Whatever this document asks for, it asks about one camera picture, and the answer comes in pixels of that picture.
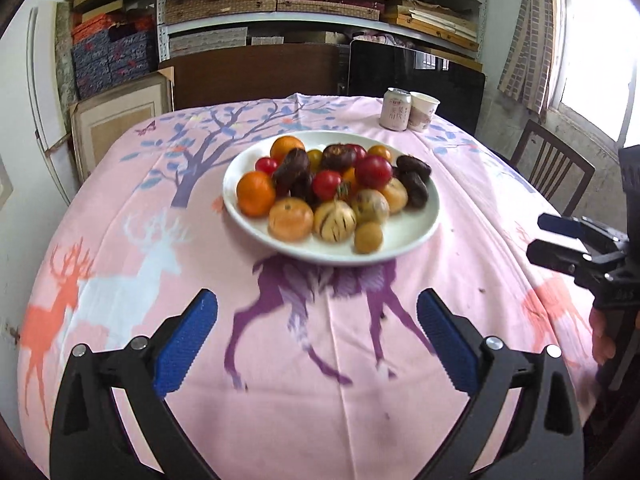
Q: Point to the yellow pepino melon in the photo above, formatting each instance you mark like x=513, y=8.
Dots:
x=370, y=206

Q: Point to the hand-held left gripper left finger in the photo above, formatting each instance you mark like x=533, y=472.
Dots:
x=185, y=345

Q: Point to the striped pepino melon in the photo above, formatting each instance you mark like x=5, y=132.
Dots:
x=335, y=220

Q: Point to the pink cloth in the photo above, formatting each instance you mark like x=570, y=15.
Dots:
x=380, y=38

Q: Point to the pink deer print tablecloth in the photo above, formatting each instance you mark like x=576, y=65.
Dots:
x=150, y=285

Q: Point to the white board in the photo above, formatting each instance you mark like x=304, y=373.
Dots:
x=47, y=85

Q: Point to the small brown longan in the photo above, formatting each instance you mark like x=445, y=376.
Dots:
x=369, y=237

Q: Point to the white metal shelf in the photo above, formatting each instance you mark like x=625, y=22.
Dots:
x=161, y=0

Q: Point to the orange tangerine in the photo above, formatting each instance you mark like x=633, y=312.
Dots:
x=286, y=147
x=256, y=193
x=315, y=157
x=350, y=178

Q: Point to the white oval plate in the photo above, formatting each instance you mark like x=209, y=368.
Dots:
x=415, y=230

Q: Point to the pale drink can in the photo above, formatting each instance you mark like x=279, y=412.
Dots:
x=395, y=110

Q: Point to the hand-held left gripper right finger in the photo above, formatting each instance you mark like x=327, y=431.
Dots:
x=447, y=345

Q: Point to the grey mottled board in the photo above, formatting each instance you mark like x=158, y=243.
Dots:
x=65, y=60

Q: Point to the white paper cup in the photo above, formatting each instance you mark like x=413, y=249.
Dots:
x=424, y=112

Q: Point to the stack of blue patterned boxes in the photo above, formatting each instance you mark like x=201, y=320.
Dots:
x=115, y=62

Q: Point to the stack of wooden frames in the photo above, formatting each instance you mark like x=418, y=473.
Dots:
x=435, y=27

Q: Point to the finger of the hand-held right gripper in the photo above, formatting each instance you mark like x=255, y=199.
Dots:
x=555, y=255
x=562, y=224

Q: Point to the white framed window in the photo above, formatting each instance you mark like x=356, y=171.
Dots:
x=590, y=50

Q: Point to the person's right hand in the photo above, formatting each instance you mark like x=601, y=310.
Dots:
x=602, y=335

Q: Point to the black glossy panel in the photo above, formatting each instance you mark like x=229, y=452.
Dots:
x=450, y=90

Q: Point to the dark purple fruit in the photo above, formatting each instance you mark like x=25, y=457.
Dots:
x=295, y=162

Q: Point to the checked curtain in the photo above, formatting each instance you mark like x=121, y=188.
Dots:
x=530, y=50

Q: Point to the stack of woven boxes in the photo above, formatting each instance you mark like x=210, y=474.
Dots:
x=220, y=5

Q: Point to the brown wooden board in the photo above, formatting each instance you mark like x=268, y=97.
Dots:
x=250, y=75

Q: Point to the dark wooden chair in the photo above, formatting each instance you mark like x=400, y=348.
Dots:
x=560, y=146

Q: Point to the beige framed board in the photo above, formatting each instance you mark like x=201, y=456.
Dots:
x=115, y=120

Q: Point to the pale orange persimmon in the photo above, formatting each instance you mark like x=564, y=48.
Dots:
x=396, y=196
x=291, y=218

